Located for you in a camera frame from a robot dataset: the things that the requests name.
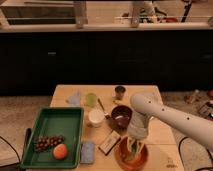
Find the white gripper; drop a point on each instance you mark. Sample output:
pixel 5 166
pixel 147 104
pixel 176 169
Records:
pixel 138 129

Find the green pepper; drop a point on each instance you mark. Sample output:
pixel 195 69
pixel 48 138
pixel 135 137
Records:
pixel 134 150

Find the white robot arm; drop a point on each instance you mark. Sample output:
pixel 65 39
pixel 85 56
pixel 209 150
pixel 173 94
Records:
pixel 144 107

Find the orange-red bowl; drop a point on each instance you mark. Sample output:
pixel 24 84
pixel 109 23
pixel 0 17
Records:
pixel 130 161

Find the dark purple bowl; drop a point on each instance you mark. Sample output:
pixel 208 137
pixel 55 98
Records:
pixel 120 117

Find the small dark box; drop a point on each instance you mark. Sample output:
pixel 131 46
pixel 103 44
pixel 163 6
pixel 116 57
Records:
pixel 110 141

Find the metal spoon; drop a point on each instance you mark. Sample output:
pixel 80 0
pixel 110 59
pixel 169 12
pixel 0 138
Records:
pixel 107 116

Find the yellow banana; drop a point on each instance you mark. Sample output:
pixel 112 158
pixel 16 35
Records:
pixel 120 102

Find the white cup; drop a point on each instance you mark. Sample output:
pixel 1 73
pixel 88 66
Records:
pixel 96 117

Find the blue sponge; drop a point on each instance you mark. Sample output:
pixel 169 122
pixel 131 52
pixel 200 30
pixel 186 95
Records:
pixel 87 152

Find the metal cup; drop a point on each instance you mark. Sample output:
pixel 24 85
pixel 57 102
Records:
pixel 119 92

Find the green plastic cup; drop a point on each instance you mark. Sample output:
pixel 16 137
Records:
pixel 91 99

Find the green plastic tray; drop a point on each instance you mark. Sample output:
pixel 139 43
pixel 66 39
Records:
pixel 53 126

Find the light blue cloth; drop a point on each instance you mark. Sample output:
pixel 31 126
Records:
pixel 74 100

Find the orange peach fruit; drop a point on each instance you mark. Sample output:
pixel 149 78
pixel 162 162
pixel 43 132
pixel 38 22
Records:
pixel 60 152

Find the bunch of dark grapes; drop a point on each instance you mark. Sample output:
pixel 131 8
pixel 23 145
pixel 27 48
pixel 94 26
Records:
pixel 43 143

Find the black handled tool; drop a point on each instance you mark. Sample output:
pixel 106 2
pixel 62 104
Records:
pixel 27 137

